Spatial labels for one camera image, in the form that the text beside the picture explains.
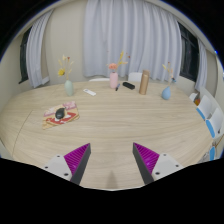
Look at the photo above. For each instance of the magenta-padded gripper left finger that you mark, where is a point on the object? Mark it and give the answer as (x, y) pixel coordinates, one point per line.
(77, 160)

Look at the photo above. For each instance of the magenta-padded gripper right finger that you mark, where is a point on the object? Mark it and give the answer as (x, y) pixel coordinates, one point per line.
(146, 160)

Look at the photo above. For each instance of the black computer mouse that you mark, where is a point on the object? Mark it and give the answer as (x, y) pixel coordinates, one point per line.
(60, 112)

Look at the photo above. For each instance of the pink red printed mouse pad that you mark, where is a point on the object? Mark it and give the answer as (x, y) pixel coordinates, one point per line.
(71, 115)

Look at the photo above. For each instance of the white remote control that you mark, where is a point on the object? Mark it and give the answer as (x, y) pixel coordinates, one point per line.
(89, 92)

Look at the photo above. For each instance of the blue vase with dried flowers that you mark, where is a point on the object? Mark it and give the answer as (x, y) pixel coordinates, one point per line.
(166, 93)

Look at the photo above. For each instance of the green vase with yellow flowers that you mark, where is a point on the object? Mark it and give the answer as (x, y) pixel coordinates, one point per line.
(69, 88)

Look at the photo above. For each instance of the white and blue chairs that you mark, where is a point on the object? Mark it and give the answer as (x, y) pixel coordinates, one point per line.
(210, 116)

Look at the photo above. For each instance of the black oblong case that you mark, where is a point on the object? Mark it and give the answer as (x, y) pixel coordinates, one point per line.
(128, 85)

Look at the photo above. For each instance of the gold metal bottle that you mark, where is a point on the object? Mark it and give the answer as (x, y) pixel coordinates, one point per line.
(144, 82)

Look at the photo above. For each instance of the dark marker pen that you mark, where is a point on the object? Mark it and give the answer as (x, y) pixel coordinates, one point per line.
(117, 87)

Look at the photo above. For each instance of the white chair back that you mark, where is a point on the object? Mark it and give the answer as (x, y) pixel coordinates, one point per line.
(99, 79)

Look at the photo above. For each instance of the pink vase with dried flowers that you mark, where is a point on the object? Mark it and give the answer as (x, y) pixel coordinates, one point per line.
(114, 80)

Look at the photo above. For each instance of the narrow white curtain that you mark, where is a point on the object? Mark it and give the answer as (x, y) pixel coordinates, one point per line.
(36, 56)
(201, 66)

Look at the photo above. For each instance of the dark window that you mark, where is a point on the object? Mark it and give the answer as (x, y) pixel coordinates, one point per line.
(188, 56)
(24, 60)

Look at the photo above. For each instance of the wide white curtain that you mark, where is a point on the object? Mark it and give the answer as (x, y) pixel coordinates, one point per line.
(133, 36)

